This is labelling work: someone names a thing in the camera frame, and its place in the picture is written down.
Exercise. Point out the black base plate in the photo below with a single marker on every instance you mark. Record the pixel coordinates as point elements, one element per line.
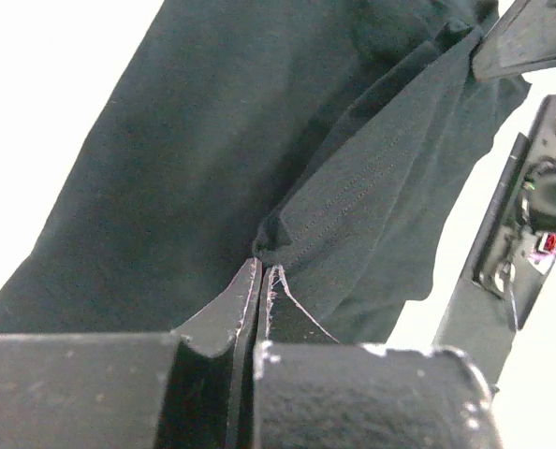
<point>508,262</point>

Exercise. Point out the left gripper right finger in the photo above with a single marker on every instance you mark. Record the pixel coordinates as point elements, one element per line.
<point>310,391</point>

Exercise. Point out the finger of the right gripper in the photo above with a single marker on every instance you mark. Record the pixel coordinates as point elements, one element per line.
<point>522,41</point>

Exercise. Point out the black t shirt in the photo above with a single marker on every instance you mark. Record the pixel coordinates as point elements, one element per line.
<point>328,139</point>

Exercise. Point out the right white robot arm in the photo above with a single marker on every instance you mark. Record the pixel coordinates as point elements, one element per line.
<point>539,197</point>

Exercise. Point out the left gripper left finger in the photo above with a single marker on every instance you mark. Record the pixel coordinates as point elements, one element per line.
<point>190,387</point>

